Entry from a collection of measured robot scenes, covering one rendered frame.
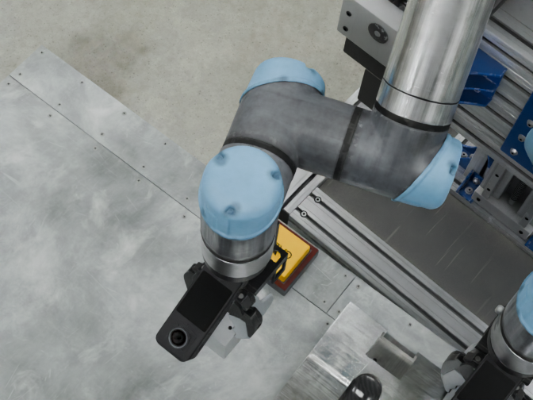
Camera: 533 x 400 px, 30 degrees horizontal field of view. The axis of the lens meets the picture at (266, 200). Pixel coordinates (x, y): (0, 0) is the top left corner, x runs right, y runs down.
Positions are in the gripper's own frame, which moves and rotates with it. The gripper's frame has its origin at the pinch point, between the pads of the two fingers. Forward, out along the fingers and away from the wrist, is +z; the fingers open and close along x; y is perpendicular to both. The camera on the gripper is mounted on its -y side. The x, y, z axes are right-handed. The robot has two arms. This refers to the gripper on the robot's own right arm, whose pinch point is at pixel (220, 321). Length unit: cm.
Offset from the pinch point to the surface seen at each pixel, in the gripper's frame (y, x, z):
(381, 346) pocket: 12.9, -16.5, 8.7
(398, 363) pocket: 12.4, -19.6, 8.7
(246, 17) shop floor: 93, 65, 95
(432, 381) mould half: 12.3, -24.3, 6.0
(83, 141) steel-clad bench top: 12.8, 36.0, 15.1
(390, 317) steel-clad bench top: 19.4, -14.9, 15.0
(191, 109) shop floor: 63, 58, 95
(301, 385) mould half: 1.6, -11.7, 6.4
